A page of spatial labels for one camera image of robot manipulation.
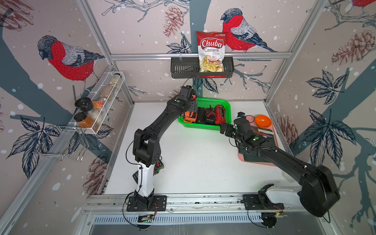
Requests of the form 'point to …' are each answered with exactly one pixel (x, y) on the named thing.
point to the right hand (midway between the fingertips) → (225, 126)
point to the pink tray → (241, 153)
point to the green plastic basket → (208, 102)
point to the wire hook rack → (68, 143)
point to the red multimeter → (220, 114)
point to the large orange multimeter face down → (190, 116)
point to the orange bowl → (263, 121)
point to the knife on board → (267, 131)
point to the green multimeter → (157, 166)
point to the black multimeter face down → (201, 115)
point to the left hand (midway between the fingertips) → (192, 101)
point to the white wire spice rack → (92, 116)
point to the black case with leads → (210, 115)
